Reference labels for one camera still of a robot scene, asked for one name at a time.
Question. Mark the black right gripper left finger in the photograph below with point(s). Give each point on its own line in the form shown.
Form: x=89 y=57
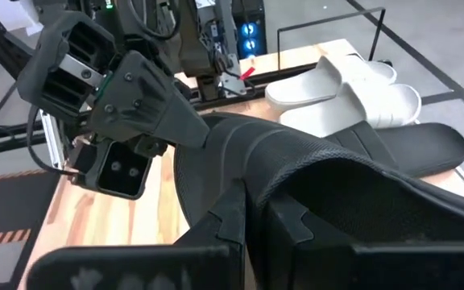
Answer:
x=224 y=237

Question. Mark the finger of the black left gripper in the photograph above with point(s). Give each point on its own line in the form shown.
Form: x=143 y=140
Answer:
x=143 y=100
x=151 y=148

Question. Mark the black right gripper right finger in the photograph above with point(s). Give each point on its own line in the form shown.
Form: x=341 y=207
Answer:
x=292 y=249

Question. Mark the black rubber slide sandal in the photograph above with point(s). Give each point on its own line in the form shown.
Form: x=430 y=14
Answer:
x=296 y=153
x=425 y=149

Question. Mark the white rubber slide sandal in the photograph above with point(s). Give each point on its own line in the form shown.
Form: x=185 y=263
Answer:
x=377 y=108
x=316 y=84

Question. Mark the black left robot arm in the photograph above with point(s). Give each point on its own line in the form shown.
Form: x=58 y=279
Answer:
x=135 y=20

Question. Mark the computer tower with blue light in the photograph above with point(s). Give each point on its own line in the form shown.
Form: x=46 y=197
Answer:
x=250 y=36

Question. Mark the black floor mat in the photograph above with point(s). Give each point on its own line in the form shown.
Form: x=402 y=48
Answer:
x=6 y=201

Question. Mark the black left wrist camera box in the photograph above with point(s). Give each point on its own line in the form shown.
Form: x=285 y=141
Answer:
x=119 y=173

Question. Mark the wooden shelf with black frame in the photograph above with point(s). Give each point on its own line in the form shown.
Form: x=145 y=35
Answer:
x=296 y=56

